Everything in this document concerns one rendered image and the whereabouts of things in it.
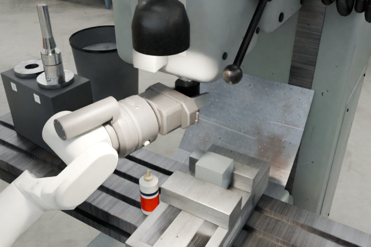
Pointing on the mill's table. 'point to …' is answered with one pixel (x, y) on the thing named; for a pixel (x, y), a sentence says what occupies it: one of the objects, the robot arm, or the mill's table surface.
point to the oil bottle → (149, 193)
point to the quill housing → (196, 19)
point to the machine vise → (255, 181)
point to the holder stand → (42, 97)
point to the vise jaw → (201, 198)
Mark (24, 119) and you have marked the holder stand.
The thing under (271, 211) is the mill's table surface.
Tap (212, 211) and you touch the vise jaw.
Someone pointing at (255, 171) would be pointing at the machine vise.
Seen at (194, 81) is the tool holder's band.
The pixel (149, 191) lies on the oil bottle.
